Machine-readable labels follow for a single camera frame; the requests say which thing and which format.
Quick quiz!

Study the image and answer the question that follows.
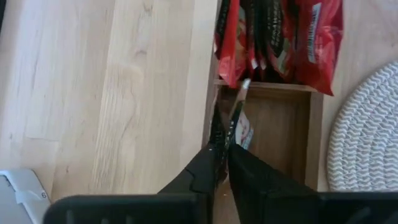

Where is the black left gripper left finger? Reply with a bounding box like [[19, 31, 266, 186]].
[[157, 146, 224, 224]]

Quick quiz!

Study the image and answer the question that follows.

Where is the white hexagonal plant pot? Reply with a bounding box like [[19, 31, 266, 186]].
[[0, 169, 53, 224]]

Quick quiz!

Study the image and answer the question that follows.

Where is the wooden compartment box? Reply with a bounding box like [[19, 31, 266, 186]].
[[201, 77, 325, 224]]

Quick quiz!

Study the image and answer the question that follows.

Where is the round woven placemat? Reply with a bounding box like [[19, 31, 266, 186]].
[[325, 60, 398, 192]]

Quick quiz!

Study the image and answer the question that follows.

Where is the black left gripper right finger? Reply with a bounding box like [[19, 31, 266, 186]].
[[228, 144, 318, 224]]

